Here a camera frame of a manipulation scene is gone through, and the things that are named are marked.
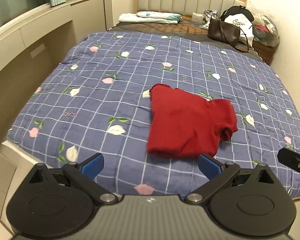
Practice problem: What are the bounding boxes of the red knit sweater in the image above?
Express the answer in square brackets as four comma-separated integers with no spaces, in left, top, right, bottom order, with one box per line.
[147,84,238,159]

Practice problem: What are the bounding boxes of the clear plastic bag of clothes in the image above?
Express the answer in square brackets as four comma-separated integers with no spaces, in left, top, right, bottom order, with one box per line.
[252,12,280,48]

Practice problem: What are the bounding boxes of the blue floral plaid quilt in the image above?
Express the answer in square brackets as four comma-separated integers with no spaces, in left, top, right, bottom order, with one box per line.
[8,32,300,198]

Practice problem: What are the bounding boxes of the wooden nightstand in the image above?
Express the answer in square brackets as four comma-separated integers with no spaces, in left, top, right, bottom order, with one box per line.
[253,40,277,65]

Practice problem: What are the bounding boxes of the beige built-in window cabinet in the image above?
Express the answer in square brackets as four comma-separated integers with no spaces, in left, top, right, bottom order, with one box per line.
[0,0,108,151]

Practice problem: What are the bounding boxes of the dark brown leather handbag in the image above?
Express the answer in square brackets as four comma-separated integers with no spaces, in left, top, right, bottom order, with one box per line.
[207,14,249,53]

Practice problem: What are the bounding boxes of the brown dark bed sheet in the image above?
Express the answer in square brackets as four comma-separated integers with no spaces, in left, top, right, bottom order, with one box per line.
[108,18,263,62]

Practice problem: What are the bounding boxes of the white printed tote bag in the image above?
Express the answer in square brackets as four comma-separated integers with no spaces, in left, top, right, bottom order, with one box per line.
[220,5,254,47]

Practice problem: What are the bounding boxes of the light blue folded blanket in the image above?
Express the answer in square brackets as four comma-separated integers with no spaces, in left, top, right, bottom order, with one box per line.
[119,13,178,24]

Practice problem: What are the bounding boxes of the white pillow with blue print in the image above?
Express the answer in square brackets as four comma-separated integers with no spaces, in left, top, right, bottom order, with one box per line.
[137,11,183,22]

